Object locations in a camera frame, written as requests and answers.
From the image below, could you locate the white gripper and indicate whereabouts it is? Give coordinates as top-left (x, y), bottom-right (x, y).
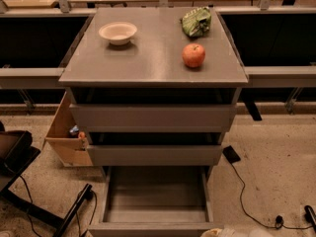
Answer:
top-left (200, 228), bottom-right (275, 237)

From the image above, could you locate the grey bottom drawer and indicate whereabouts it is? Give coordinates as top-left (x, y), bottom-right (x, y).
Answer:
top-left (89, 166), bottom-right (222, 237)

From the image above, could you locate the grey drawer cabinet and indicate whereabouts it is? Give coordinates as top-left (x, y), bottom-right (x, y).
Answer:
top-left (58, 6), bottom-right (249, 183)

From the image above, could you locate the blue item in box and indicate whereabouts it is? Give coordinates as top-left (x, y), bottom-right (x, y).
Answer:
top-left (69, 125), bottom-right (79, 136)

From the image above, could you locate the grey drawer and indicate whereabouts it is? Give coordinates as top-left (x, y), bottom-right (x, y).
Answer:
top-left (87, 145), bottom-right (222, 166)
top-left (89, 166), bottom-right (222, 237)
top-left (70, 104), bottom-right (236, 132)

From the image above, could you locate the black plug right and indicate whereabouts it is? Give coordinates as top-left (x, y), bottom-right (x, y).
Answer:
top-left (304, 205), bottom-right (316, 232)

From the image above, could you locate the orange item in box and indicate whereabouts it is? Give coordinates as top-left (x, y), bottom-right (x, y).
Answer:
top-left (78, 131), bottom-right (86, 139)

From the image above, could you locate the grey middle drawer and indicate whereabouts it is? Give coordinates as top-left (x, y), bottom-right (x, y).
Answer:
top-left (87, 145), bottom-right (222, 166)

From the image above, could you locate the green crumpled chip bag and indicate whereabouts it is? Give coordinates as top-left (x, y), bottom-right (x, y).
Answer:
top-left (180, 7), bottom-right (211, 38)

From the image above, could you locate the black stand base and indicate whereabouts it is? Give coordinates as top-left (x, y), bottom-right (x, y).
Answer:
top-left (0, 121), bottom-right (95, 237)

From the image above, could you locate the red apple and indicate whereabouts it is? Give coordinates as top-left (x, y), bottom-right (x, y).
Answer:
top-left (182, 43), bottom-right (205, 68)

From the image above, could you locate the white paper bowl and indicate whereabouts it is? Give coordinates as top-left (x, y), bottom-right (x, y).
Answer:
top-left (99, 22), bottom-right (137, 45)

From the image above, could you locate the black floor cable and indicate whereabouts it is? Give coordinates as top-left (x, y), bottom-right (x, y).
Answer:
top-left (230, 163), bottom-right (314, 231)

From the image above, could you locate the grey metal rail frame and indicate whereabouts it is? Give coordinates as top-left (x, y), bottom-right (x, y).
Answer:
top-left (0, 0), bottom-right (316, 121)

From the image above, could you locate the black power adapter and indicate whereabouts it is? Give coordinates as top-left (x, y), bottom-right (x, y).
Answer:
top-left (223, 146), bottom-right (241, 164)

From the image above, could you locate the grey top drawer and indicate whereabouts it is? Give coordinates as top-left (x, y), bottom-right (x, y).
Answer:
top-left (70, 104), bottom-right (236, 132)

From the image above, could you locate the brown cardboard box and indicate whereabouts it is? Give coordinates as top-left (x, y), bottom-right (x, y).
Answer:
top-left (45, 94), bottom-right (92, 167)

